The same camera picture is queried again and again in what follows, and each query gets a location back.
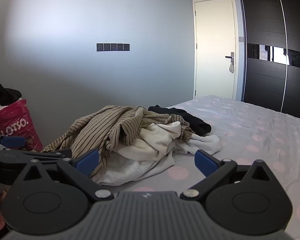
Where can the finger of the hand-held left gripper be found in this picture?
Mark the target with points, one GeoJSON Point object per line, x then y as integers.
{"type": "Point", "coordinates": [47, 153]}
{"type": "Point", "coordinates": [13, 141]}

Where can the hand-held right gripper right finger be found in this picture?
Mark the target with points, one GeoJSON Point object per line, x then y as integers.
{"type": "Point", "coordinates": [204, 162]}

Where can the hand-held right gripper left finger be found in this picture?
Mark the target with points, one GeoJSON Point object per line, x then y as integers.
{"type": "Point", "coordinates": [88, 162]}

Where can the pink plastic bag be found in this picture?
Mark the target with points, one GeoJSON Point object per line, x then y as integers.
{"type": "Point", "coordinates": [17, 122]}

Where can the brown striped shirt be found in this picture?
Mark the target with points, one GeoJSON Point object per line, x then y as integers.
{"type": "Point", "coordinates": [90, 132]}

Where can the black garment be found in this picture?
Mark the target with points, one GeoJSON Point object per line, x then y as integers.
{"type": "Point", "coordinates": [190, 122]}

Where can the white sweatshirt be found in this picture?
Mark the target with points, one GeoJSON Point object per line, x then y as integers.
{"type": "Point", "coordinates": [130, 170]}

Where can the black crumpled cloth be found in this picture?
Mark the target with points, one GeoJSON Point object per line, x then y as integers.
{"type": "Point", "coordinates": [5, 93]}

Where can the cream fleece garment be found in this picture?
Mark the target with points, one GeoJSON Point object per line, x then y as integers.
{"type": "Point", "coordinates": [152, 140]}

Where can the small fabric pouch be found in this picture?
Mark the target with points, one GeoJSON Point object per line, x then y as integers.
{"type": "Point", "coordinates": [231, 67]}

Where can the dark sliding-door wardrobe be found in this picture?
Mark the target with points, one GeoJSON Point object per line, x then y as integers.
{"type": "Point", "coordinates": [265, 80]}

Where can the white door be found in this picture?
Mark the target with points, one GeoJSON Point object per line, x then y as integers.
{"type": "Point", "coordinates": [212, 45]}

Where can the dark wall switch panel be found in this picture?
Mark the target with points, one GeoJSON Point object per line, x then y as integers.
{"type": "Point", "coordinates": [113, 47]}

